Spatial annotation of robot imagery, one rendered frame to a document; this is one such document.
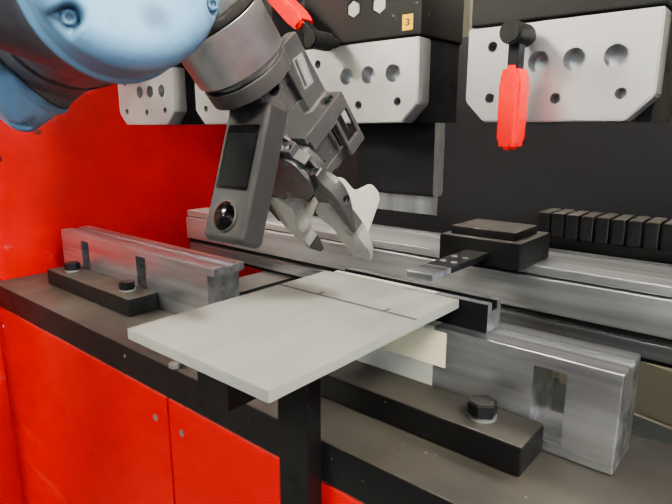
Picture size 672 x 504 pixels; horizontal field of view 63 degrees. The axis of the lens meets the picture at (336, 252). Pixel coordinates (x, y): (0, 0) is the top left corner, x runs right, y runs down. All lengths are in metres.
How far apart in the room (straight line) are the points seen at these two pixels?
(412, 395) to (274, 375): 0.22
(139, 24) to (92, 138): 1.11
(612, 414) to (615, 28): 0.31
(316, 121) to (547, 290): 0.46
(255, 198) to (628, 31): 0.30
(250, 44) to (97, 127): 0.94
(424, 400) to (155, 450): 0.42
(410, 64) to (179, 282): 0.52
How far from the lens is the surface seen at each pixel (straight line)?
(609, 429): 0.55
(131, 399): 0.86
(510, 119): 0.46
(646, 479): 0.58
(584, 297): 0.79
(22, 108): 0.36
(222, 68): 0.42
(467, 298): 0.58
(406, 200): 0.61
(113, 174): 1.35
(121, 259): 1.05
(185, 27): 0.23
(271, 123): 0.44
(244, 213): 0.43
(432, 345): 0.59
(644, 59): 0.47
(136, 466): 0.91
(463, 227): 0.80
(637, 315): 0.78
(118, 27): 0.22
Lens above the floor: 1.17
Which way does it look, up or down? 13 degrees down
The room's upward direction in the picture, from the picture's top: straight up
